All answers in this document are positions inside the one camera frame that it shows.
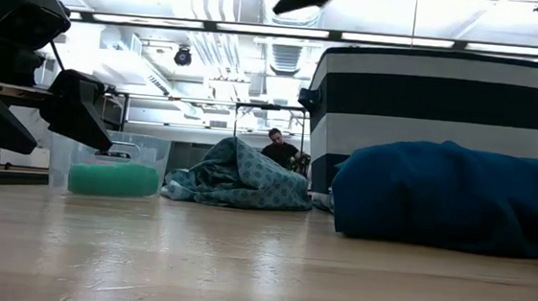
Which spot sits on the dark blue cloth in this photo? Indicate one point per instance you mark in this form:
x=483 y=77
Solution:
x=438 y=197

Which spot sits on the blue patterned gown cloth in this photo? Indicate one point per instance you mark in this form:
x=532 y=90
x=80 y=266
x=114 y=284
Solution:
x=238 y=177

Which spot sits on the green bandage roll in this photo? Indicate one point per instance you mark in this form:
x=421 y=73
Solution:
x=113 y=180

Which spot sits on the black ceiling spotlight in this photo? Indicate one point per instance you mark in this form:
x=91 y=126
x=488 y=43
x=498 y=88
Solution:
x=182 y=56

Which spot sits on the navy white striped fabric bin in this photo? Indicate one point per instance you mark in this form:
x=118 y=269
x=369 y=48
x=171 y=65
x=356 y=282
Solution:
x=436 y=101

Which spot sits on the person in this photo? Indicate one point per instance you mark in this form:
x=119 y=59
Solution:
x=280 y=154

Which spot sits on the clear plastic bin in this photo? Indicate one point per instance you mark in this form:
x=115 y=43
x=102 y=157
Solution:
x=153 y=151

